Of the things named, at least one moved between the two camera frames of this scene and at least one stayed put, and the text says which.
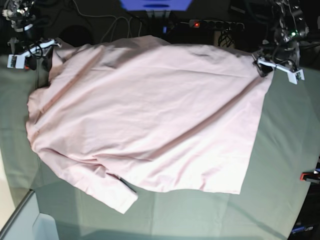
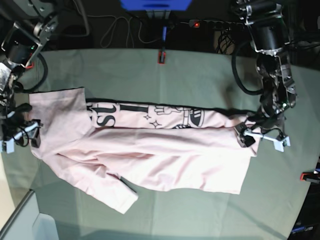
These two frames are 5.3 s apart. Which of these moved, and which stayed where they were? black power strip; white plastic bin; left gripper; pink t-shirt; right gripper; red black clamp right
Moved: right gripper; left gripper; pink t-shirt
Stayed: red black clamp right; white plastic bin; black power strip
